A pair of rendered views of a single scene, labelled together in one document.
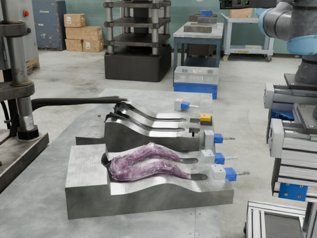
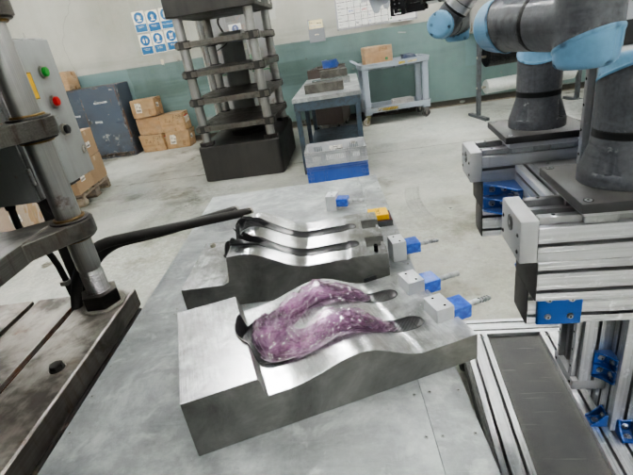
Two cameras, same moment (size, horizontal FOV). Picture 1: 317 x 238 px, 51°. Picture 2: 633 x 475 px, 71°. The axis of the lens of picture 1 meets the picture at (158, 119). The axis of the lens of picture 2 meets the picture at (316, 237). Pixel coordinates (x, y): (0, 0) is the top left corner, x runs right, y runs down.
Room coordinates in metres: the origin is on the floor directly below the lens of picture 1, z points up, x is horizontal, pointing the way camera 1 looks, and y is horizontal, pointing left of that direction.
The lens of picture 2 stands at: (0.26, 0.05, 1.37)
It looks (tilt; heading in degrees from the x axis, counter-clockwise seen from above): 25 degrees down; 357
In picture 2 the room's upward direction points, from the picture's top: 9 degrees counter-clockwise
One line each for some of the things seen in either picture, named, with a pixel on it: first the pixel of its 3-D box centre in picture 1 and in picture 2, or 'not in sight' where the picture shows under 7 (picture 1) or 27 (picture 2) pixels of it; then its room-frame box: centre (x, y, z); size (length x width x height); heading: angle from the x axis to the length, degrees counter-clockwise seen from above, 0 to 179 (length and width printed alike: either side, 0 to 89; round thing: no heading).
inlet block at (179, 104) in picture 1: (187, 105); (345, 200); (1.70, -0.16, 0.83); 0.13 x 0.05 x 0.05; 69
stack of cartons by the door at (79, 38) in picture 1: (84, 32); (164, 122); (7.92, 1.77, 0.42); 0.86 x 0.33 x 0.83; 79
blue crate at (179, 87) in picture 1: (196, 87); (337, 169); (4.55, -0.53, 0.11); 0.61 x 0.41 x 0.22; 79
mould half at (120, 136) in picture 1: (141, 126); (286, 250); (1.31, 0.07, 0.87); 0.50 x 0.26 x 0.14; 83
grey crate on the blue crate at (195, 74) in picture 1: (196, 75); (335, 152); (4.55, -0.53, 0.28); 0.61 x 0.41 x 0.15; 79
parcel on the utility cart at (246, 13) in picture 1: (240, 13); (376, 56); (7.10, -1.66, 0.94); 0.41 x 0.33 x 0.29; 87
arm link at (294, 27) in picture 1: (301, 29); (577, 19); (0.83, -0.35, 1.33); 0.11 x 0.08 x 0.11; 12
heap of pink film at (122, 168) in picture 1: (148, 160); (317, 313); (0.95, 0.03, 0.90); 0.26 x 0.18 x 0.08; 100
